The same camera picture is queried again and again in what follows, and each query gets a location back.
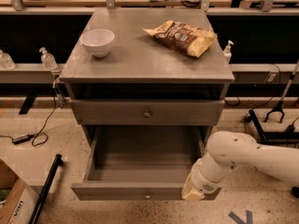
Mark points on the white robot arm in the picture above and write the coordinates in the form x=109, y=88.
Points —
x=226, y=151

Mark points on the clear glass jar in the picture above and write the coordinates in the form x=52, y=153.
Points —
x=6, y=61

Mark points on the black metal bar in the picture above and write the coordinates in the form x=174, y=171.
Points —
x=46, y=188

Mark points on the yellow brown chip bag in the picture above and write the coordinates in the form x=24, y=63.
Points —
x=183, y=38

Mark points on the cardboard box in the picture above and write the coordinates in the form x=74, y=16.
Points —
x=17, y=197

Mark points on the grabber stick tool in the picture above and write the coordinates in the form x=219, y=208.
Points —
x=279, y=106

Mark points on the black table leg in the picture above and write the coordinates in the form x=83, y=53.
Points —
x=258, y=126

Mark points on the white pump bottle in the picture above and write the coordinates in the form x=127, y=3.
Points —
x=227, y=51

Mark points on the white ceramic bowl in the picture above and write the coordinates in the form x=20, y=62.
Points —
x=98, y=42

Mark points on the grey wooden drawer cabinet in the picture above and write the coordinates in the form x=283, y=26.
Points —
x=139, y=68

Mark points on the clear sanitizer pump bottle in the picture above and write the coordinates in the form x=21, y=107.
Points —
x=47, y=59

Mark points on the black power adapter with cable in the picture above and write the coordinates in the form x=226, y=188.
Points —
x=40, y=138

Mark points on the grey drawer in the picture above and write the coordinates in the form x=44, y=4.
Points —
x=139, y=163
x=147, y=112

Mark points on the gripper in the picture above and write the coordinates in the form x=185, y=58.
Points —
x=202, y=183

